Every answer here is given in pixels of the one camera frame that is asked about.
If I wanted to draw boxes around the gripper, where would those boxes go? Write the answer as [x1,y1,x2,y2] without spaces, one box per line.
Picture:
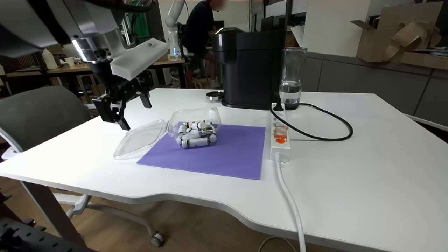
[89,59,153,131]

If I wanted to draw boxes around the clear plastic bowl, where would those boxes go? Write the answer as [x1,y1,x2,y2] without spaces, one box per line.
[168,107,222,149]

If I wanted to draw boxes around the white plastic bottle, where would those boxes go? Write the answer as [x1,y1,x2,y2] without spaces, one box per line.
[42,48,58,70]

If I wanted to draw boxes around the clear plastic lid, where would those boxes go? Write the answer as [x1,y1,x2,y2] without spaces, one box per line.
[113,119,168,161]

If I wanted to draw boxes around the heap of small white bottles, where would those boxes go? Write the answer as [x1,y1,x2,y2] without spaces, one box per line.
[176,120,218,149]

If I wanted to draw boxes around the grey office chair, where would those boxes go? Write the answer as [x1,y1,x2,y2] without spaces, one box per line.
[0,86,165,247]

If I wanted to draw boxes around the person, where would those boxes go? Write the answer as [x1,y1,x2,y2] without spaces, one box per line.
[182,0,229,89]

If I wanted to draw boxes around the purple mat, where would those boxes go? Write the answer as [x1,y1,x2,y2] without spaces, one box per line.
[136,122,267,181]

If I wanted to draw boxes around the black coffee machine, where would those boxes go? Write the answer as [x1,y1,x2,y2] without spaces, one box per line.
[213,28,308,111]

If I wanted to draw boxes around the white power strip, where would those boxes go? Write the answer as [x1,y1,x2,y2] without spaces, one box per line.
[258,103,307,252]

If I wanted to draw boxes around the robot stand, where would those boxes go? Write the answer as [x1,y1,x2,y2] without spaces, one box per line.
[0,191,97,252]

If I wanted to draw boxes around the grey cabinet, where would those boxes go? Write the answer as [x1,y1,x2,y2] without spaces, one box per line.
[305,52,448,127]

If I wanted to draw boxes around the heap of cardboard boxes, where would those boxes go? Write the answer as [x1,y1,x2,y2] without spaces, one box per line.
[350,1,444,64]

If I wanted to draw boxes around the black cable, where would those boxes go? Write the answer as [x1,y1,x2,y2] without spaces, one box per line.
[269,92,354,142]

